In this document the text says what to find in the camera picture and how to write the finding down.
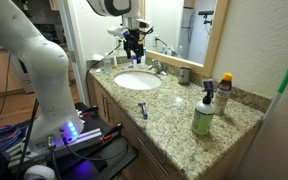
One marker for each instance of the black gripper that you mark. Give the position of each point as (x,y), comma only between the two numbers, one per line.
(133,38)

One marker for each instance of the purple tube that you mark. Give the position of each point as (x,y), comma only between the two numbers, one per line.
(208,85)

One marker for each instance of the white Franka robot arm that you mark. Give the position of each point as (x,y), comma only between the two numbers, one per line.
(47,76)

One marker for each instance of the tall white tube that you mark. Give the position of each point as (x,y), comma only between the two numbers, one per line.
(144,56)

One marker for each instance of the white tube with orange cap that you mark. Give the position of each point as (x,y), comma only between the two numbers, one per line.
(115,62)

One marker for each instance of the small bottle with blue cap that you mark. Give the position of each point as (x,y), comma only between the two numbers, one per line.
(134,62)

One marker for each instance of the chrome faucet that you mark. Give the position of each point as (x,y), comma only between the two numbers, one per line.
(157,66)

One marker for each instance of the white sink basin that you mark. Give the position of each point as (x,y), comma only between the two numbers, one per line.
(137,80)

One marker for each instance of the clear plastic bottle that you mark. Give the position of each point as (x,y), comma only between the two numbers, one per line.
(107,65)

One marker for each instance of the contact lens case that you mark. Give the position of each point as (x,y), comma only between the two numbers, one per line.
(99,70)

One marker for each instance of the metal cup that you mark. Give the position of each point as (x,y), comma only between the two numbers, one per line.
(184,76)

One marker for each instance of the blue razor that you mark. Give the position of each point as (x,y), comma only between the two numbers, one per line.
(144,110)

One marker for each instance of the white door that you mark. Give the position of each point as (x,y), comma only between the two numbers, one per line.
(74,33)

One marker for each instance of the wooden vanity cabinet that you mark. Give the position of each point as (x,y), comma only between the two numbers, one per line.
(120,120)

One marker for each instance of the black clamp with orange grip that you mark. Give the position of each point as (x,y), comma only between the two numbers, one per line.
(88,110)
(113,131)

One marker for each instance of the wood framed mirror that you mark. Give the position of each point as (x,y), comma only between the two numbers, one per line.
(214,43)

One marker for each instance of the green soap pump bottle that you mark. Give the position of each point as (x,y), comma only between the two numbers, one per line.
(203,115)

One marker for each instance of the spray can with orange cap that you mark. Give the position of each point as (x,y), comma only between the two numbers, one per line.
(222,95)

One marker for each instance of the black robot cart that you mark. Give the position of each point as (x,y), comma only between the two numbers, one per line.
(114,156)

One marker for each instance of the white round object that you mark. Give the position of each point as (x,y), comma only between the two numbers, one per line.
(39,173)

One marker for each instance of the white wall outlet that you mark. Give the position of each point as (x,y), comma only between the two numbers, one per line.
(118,40)

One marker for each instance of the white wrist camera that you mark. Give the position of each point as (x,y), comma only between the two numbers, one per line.
(115,31)

